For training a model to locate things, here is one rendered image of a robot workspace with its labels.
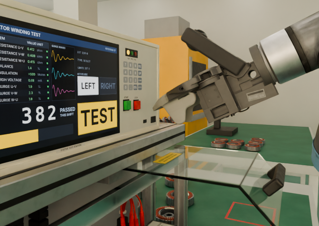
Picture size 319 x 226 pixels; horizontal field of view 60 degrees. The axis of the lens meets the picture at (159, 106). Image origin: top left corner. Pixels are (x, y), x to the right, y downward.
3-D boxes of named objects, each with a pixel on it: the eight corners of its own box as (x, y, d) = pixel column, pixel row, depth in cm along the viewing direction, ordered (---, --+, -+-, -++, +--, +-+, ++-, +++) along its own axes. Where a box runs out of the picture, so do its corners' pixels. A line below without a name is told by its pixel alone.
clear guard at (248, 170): (283, 181, 63) (284, 155, 62) (277, 230, 41) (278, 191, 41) (155, 163, 77) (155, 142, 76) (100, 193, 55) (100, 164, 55)
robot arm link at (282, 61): (282, 23, 39) (284, 33, 46) (251, 40, 40) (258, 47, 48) (306, 72, 38) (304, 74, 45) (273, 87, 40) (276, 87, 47)
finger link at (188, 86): (165, 101, 46) (212, 79, 43) (162, 93, 47) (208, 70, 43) (176, 100, 51) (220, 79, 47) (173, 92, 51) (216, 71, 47)
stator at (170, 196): (170, 210, 105) (170, 200, 105) (163, 198, 116) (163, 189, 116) (197, 207, 108) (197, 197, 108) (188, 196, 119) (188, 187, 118)
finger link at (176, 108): (155, 134, 49) (201, 115, 45) (143, 104, 50) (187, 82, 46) (163, 132, 52) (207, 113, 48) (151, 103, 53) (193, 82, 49)
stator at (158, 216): (182, 232, 89) (183, 221, 89) (149, 228, 92) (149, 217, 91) (187, 216, 100) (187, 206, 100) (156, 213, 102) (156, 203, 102)
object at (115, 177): (126, 175, 60) (125, 157, 59) (108, 184, 54) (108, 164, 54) (108, 173, 62) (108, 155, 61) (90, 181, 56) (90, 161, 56)
